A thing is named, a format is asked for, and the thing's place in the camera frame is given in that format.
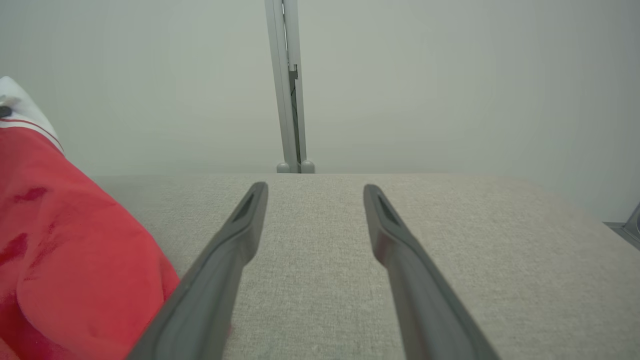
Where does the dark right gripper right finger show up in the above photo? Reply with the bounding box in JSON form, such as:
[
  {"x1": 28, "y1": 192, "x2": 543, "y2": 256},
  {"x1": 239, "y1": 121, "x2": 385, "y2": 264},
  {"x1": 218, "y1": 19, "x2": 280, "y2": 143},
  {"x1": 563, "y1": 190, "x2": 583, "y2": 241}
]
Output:
[{"x1": 363, "y1": 184, "x2": 502, "y2": 360}]

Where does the red basketball jersey white trim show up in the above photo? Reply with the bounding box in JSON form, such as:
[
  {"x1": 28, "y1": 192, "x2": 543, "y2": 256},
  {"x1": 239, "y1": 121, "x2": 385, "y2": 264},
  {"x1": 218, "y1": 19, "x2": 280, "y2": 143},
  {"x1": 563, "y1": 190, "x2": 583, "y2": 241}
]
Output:
[{"x1": 0, "y1": 76, "x2": 181, "y2": 360}]

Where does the grey metal floor rail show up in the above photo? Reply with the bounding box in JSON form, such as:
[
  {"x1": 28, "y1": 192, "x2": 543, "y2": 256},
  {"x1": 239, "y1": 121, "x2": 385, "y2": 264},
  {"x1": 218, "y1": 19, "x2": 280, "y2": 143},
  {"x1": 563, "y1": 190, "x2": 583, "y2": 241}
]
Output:
[{"x1": 604, "y1": 202, "x2": 640, "y2": 251}]

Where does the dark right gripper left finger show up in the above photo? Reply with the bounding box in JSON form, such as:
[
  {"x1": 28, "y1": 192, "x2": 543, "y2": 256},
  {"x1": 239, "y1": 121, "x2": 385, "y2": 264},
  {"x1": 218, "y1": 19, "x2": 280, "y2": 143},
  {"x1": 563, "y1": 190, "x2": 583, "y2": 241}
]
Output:
[{"x1": 127, "y1": 181, "x2": 270, "y2": 360}]

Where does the grey metal partition post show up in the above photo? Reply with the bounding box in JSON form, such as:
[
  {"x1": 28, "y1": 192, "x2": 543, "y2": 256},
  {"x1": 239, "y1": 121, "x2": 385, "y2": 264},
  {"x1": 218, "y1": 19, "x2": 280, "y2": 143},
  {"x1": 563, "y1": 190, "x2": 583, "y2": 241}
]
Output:
[{"x1": 265, "y1": 0, "x2": 316, "y2": 174}]

